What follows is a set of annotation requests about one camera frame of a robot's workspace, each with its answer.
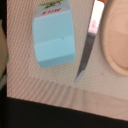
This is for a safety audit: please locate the wooden handled toy knife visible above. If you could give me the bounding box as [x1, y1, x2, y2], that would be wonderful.
[75, 0, 105, 83]

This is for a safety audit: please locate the round wooden plate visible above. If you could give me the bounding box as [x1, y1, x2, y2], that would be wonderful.
[101, 0, 128, 76]

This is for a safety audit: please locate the beige woven placemat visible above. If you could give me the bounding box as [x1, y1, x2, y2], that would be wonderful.
[7, 0, 128, 121]

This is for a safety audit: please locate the small blue milk carton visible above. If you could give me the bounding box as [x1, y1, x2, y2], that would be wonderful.
[32, 0, 75, 68]

